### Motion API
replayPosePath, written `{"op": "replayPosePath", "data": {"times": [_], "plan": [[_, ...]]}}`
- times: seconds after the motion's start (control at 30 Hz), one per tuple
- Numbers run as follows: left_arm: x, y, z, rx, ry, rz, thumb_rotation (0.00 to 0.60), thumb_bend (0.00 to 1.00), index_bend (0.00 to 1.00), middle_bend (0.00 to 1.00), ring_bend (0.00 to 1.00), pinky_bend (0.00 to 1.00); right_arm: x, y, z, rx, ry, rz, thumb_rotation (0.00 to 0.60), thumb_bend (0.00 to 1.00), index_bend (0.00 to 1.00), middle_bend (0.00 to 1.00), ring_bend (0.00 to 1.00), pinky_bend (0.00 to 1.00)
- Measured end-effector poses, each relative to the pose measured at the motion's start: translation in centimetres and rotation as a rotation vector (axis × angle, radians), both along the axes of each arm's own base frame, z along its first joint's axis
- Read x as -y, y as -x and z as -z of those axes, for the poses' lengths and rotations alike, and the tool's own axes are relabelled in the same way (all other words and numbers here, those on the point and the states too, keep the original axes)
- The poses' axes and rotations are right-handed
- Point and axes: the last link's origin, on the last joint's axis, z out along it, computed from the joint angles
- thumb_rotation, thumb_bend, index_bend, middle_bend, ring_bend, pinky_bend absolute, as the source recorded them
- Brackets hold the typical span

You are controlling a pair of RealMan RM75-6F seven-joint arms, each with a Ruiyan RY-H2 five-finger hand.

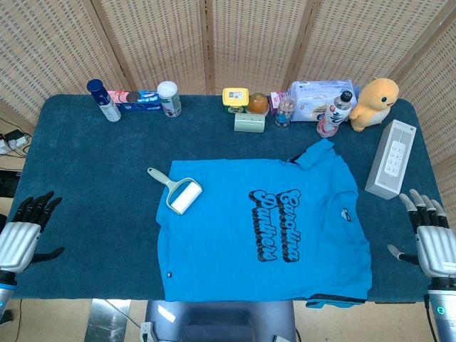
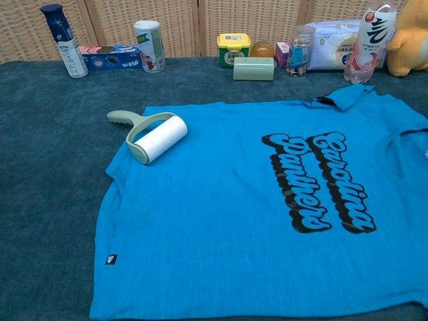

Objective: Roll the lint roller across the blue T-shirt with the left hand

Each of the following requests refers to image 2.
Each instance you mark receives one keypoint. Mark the pale green lint roller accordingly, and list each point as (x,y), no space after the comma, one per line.
(164,140)

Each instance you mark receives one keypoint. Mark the blue printed T-shirt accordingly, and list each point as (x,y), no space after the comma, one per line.
(217,217)

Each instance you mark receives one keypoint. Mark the pale green roller cover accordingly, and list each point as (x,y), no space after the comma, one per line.
(252,70)

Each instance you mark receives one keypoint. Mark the yellow lid green tub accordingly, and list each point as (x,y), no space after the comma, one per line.
(232,50)

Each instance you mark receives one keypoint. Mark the orange round jelly cup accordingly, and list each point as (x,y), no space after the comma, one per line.
(261,49)

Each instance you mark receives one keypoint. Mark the pink purple small carton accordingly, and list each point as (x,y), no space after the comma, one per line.
(282,53)

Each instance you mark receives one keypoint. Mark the green white snack canister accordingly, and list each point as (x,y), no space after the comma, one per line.
(150,47)

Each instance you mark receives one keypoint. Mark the clear jar with sticks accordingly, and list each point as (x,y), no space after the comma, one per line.
(297,53)

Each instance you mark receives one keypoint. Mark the blue cookie box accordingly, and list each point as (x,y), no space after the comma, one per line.
(113,61)

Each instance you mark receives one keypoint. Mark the wicker folding screen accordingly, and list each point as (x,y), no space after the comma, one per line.
(234,16)

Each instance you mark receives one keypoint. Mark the dark teal table cloth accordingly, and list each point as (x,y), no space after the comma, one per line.
(50,167)

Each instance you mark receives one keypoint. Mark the white tissue pack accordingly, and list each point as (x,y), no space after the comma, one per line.
(331,43)

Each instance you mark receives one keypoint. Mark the navy white spray bottle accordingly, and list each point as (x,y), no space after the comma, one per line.
(68,47)

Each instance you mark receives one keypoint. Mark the clear drink bottle white label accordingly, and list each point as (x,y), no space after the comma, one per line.
(371,36)

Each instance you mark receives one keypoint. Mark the yellow plush toy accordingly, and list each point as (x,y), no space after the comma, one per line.
(411,43)

